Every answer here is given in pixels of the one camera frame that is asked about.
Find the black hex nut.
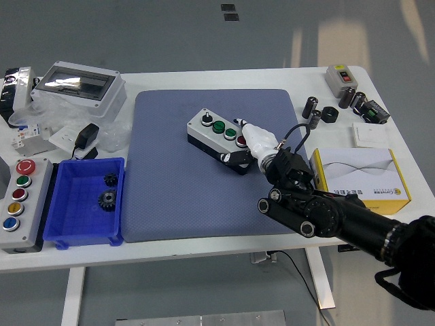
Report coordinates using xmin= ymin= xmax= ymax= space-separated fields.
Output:
xmin=321 ymin=106 xmax=340 ymax=124

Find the yellow white cardboard box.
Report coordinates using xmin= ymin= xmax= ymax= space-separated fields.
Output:
xmin=309 ymin=147 xmax=411 ymax=215

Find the grey bracket under table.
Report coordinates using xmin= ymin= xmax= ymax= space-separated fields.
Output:
xmin=250 ymin=251 xmax=278 ymax=265

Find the white wall socket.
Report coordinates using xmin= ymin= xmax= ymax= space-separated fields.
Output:
xmin=48 ymin=125 xmax=99 ymax=160

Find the black power adapter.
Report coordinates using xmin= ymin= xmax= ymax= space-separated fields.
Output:
xmin=70 ymin=123 xmax=101 ymax=160

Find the white table leg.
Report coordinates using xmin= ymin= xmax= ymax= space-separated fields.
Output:
xmin=60 ymin=267 xmax=86 ymax=326
xmin=304 ymin=247 xmax=336 ymax=310

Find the blue-grey cushioned mat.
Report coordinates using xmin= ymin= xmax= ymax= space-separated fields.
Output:
xmin=121 ymin=88 xmax=309 ymax=243

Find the large black bevel gear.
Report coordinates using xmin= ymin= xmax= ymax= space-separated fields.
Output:
xmin=97 ymin=189 xmax=118 ymax=213

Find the grey enclosure with clear lid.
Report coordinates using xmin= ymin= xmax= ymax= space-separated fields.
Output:
xmin=30 ymin=60 xmax=127 ymax=118

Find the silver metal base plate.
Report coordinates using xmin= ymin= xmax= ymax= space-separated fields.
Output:
xmin=114 ymin=309 xmax=287 ymax=326

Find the grey metal plate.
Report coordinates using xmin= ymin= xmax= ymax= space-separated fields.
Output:
xmin=15 ymin=127 xmax=58 ymax=158

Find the black cable under table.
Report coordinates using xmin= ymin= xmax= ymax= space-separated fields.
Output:
xmin=270 ymin=250 xmax=332 ymax=326

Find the black cylindrical capacitor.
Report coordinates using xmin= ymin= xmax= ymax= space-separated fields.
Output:
xmin=349 ymin=90 xmax=367 ymax=111
xmin=305 ymin=109 xmax=323 ymax=130
xmin=302 ymin=96 xmax=319 ymax=120
xmin=338 ymin=86 xmax=357 ymax=109

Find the grey four-button control box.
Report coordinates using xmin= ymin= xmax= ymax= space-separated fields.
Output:
xmin=186 ymin=108 xmax=254 ymax=176

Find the blue plastic bin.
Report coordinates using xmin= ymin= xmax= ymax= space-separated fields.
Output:
xmin=43 ymin=157 xmax=126 ymax=251

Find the white wall switch plate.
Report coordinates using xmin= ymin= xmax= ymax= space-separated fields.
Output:
xmin=351 ymin=122 xmax=389 ymax=149

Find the grey red-black push switch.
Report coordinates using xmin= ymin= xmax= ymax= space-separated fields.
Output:
xmin=324 ymin=64 xmax=360 ymax=98

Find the grey five-button control box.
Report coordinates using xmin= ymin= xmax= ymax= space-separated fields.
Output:
xmin=0 ymin=158 xmax=55 ymax=254

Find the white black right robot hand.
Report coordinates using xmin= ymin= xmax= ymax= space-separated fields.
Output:
xmin=220 ymin=117 xmax=279 ymax=168

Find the white circuit breaker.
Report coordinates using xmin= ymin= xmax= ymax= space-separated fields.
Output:
xmin=10 ymin=122 xmax=44 ymax=149

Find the black module with green terminal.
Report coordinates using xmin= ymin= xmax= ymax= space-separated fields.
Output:
xmin=355 ymin=99 xmax=391 ymax=125

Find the clear plastic bag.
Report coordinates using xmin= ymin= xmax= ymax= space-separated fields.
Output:
xmin=8 ymin=91 xmax=132 ymax=153

